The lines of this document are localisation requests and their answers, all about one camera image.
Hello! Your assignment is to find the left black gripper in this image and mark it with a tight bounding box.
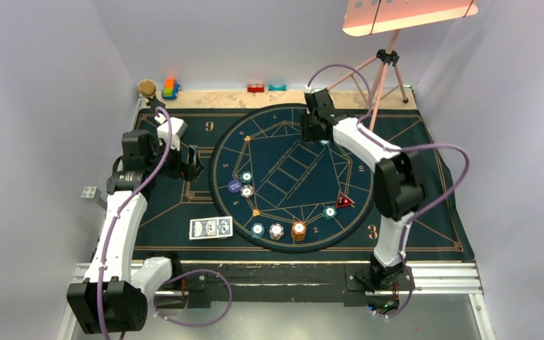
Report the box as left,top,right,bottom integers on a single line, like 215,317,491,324
145,133,203,182

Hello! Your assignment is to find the red triangular button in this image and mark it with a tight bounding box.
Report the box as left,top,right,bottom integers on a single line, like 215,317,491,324
335,191,355,208

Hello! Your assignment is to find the green poker chip stack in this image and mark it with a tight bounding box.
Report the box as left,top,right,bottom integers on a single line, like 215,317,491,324
250,222,265,239

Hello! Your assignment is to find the orange red poker chip stack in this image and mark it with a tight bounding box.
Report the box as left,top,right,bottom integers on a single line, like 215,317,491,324
291,221,307,242

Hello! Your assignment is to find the pink white poker chip stack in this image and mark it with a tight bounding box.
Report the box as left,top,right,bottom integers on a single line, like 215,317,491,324
269,223,284,240

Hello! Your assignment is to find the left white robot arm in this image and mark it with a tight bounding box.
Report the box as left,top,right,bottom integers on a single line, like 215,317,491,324
67,114,203,334

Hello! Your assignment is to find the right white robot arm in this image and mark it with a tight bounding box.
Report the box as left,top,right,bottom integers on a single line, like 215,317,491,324
300,89,427,289

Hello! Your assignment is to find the teal toy block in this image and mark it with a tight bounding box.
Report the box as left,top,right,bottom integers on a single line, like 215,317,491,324
268,83,287,91

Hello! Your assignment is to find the purple small blind button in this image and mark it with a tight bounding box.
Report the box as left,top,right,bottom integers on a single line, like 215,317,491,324
227,179,243,193

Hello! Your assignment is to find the red toy block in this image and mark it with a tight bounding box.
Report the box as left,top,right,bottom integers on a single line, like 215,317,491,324
246,83,266,93

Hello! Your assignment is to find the blue playing card deck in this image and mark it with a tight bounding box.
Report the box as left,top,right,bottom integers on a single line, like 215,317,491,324
189,216,233,241

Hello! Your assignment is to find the colourful toy block stack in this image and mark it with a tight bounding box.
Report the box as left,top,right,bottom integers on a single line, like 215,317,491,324
161,78,181,100

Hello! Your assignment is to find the round blue poker mat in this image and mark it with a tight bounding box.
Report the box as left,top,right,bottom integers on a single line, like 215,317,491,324
208,104,380,254

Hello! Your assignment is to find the gold round knob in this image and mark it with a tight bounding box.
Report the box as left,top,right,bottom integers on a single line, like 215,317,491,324
137,79,157,98

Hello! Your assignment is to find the grey lego brick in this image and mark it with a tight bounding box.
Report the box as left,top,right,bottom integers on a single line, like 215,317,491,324
81,186,100,200

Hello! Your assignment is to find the pink tripod lamp stand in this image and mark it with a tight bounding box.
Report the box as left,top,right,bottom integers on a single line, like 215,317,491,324
322,0,480,132

